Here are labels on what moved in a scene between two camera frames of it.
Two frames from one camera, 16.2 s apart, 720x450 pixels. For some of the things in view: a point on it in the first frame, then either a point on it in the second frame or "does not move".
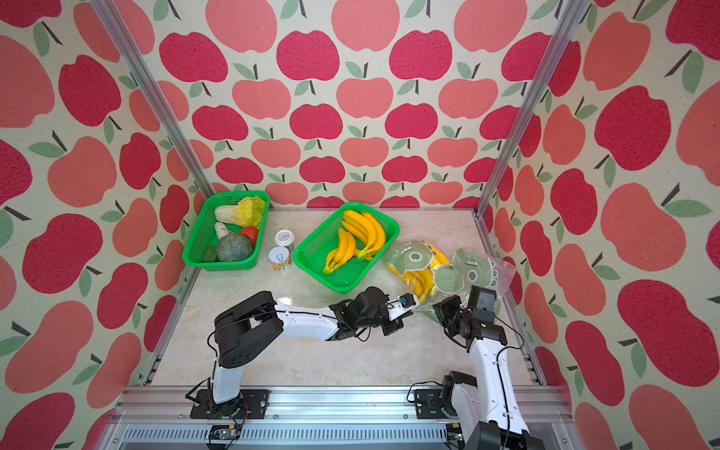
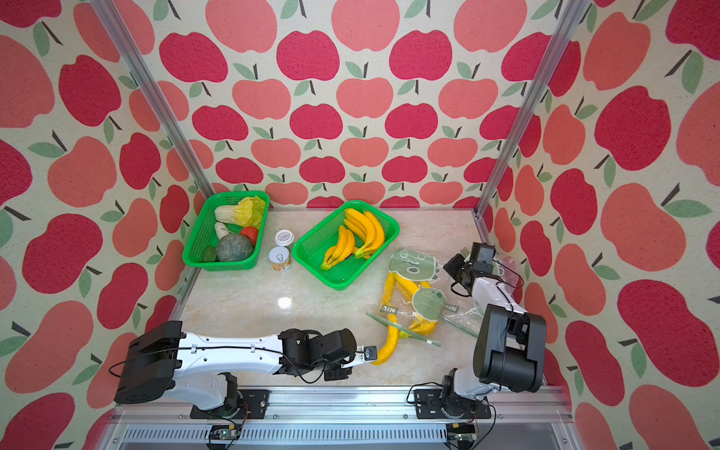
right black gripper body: [454, 315] -> [459, 268]
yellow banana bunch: [369, 228] does not move
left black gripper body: [382, 318] -> [336, 369]
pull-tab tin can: [280, 258] does not move
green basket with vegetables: [228, 231] does not move
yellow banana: [343, 253] does not move
